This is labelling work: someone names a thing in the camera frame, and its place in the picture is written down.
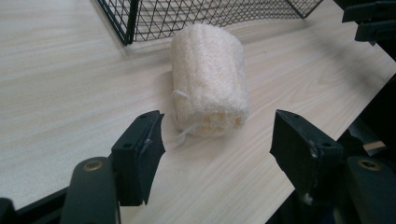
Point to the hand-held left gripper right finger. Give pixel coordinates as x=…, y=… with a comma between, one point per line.
x=303, y=155

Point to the black metal stand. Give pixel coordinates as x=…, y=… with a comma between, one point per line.
x=370, y=21

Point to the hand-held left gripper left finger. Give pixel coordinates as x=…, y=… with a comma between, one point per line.
x=137, y=161

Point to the cream loofah sponge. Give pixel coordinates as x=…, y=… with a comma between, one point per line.
x=208, y=81

